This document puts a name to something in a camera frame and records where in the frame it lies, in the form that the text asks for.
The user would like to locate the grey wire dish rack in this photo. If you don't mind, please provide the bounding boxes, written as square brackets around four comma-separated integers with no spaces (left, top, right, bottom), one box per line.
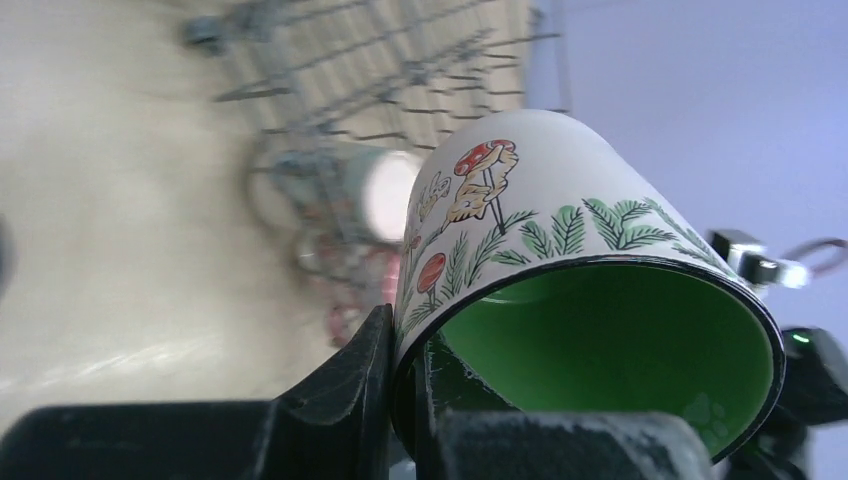
[179,1,563,226]

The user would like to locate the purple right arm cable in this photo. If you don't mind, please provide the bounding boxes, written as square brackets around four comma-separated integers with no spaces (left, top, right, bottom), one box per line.
[781,237,848,276]

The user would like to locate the tall cream seahorse cup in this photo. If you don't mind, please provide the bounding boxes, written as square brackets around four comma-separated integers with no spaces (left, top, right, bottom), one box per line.
[243,142,424,245]

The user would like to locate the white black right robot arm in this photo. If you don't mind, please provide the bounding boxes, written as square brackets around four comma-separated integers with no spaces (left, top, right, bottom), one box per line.
[723,327,847,480]

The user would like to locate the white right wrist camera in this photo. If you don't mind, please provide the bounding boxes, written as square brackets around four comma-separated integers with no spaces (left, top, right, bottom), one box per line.
[709,229,813,298]

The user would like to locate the green interior mushroom mug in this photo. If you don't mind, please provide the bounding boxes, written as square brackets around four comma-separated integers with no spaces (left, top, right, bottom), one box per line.
[390,109,785,461]

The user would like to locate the pink ghost pattern mug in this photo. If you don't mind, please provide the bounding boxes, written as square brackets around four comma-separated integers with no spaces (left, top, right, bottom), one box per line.
[292,232,400,348]

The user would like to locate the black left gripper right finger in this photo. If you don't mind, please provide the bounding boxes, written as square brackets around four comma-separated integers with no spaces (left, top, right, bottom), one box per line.
[413,338,714,479]

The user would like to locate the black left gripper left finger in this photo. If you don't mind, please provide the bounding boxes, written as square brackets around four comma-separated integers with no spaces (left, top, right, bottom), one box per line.
[1,305,393,479]

